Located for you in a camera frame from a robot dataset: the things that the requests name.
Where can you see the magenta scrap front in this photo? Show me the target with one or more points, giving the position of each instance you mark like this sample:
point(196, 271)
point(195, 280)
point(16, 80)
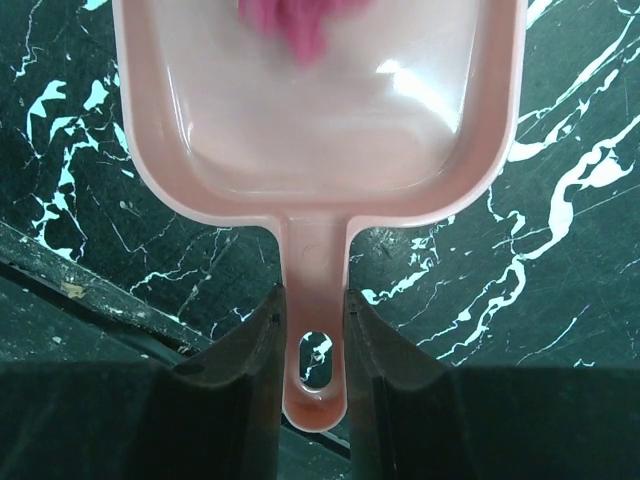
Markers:
point(298, 23)

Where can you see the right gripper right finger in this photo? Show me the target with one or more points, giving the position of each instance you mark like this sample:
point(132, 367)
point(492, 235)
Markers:
point(412, 417)

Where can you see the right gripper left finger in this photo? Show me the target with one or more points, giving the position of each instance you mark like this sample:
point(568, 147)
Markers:
point(216, 415)

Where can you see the pink dustpan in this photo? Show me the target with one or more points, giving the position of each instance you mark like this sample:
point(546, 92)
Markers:
point(406, 120)

